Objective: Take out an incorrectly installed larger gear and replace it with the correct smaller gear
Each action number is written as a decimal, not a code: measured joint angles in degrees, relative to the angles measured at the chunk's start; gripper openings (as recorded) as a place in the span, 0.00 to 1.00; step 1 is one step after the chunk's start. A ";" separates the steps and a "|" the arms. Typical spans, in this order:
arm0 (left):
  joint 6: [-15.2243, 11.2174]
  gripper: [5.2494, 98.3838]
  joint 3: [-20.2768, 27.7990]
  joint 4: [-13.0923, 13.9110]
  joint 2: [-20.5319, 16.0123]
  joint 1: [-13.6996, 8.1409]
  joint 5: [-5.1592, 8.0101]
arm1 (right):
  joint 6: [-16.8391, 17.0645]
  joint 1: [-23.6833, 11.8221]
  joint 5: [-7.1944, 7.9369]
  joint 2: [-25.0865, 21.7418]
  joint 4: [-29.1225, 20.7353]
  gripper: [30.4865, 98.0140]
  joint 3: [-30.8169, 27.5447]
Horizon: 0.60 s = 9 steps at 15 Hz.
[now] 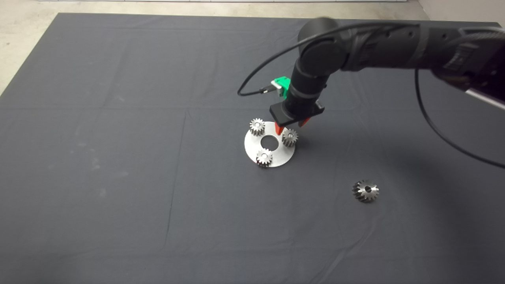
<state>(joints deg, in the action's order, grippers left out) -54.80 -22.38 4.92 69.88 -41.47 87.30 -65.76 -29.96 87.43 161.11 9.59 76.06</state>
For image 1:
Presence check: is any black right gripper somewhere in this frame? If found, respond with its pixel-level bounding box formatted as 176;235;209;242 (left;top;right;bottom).
269;99;325;136

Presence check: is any small dark steel gear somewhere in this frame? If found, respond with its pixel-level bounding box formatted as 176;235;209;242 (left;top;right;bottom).
281;129;299;148

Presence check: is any larger steel bevel gear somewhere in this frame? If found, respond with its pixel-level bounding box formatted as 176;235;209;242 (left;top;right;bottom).
352;179;380;203

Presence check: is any round metal plate with hole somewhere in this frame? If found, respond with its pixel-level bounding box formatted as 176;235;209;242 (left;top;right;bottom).
244;121;297;168

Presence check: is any dark grey table cloth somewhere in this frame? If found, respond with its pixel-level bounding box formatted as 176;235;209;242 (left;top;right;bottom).
0;13;505;284

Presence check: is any bright green camera mount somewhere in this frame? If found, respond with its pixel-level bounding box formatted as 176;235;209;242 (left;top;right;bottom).
274;76;292;97

